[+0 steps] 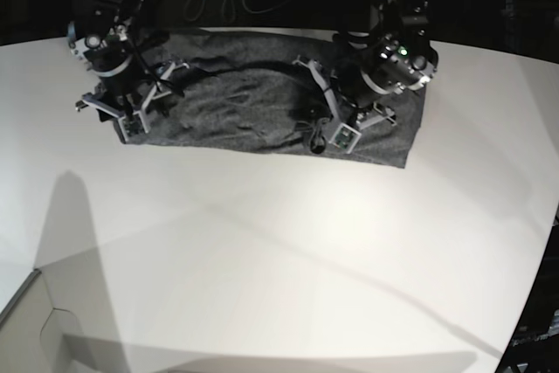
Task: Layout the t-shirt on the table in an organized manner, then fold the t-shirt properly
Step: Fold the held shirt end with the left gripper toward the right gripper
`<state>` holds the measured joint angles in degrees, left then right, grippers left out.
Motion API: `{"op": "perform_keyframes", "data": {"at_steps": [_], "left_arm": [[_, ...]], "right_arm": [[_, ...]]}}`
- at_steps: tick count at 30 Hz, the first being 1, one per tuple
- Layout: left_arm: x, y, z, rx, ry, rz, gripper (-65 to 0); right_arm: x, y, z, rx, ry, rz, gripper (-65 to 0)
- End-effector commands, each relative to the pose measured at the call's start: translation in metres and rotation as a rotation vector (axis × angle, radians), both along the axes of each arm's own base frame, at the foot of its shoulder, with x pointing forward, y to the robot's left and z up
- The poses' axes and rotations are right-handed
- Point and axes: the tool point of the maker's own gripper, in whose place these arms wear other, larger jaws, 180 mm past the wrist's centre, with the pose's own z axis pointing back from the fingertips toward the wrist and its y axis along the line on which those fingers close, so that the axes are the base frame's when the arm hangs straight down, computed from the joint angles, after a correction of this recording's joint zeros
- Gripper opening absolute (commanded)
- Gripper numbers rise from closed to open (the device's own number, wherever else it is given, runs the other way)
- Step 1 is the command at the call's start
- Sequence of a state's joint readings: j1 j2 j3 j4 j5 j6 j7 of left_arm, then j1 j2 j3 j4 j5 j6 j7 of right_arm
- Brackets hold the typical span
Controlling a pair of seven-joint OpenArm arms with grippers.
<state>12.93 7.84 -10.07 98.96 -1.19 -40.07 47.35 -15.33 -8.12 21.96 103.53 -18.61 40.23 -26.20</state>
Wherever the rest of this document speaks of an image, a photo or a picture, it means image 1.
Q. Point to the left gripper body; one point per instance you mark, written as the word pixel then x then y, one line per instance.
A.
pixel 357 121

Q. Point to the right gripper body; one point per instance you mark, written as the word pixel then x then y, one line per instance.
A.
pixel 130 88

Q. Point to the grey t-shirt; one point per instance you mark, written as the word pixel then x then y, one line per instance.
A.
pixel 244 92

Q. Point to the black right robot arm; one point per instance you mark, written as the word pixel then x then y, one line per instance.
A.
pixel 110 44

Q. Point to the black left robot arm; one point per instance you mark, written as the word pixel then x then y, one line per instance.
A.
pixel 395 57

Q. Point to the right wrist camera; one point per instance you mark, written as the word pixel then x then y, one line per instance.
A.
pixel 128 127

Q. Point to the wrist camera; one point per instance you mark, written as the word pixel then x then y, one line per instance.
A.
pixel 128 127
pixel 345 137

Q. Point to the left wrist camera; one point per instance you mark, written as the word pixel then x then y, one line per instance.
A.
pixel 345 137

